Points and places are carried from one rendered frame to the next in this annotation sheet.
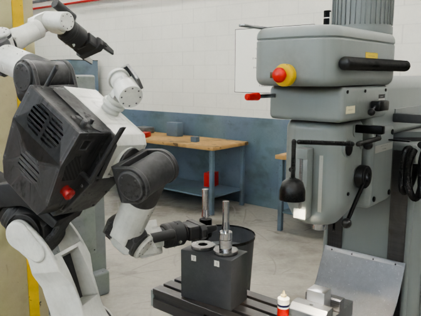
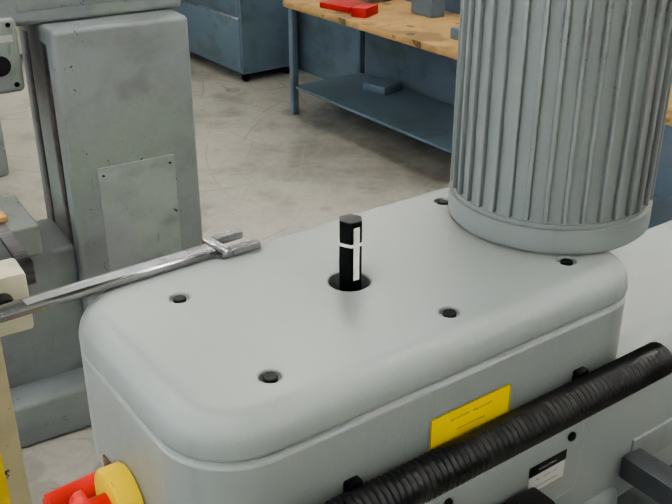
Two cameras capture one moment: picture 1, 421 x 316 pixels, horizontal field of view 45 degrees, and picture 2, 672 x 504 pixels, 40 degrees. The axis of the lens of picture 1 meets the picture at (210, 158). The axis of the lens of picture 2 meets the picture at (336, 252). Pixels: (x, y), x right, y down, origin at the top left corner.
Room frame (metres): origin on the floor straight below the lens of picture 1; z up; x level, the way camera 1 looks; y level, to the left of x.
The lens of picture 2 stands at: (0.86, -0.52, 2.27)
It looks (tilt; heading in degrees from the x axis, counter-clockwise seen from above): 26 degrees down; 15
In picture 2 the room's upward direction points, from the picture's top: straight up
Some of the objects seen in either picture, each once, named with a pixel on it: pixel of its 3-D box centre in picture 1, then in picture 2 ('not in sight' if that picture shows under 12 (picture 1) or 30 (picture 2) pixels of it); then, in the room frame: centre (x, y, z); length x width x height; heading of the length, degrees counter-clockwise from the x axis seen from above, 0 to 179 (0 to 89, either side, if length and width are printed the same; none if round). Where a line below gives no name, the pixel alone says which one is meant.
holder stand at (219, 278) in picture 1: (213, 272); not in sight; (1.79, -0.01, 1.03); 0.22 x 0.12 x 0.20; 57
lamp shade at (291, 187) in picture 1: (292, 188); not in sight; (1.38, -0.23, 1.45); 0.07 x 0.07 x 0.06
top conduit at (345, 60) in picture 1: (377, 64); (486, 442); (1.49, -0.48, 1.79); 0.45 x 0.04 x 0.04; 140
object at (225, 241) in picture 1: (225, 241); not in sight; (1.76, -0.06, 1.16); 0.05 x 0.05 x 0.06
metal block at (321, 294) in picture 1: (318, 297); not in sight; (1.55, -0.35, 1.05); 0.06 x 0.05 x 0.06; 52
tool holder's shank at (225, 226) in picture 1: (225, 216); not in sight; (1.76, -0.06, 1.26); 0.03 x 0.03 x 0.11
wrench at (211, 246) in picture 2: (265, 28); (132, 273); (1.51, -0.16, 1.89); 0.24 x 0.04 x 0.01; 142
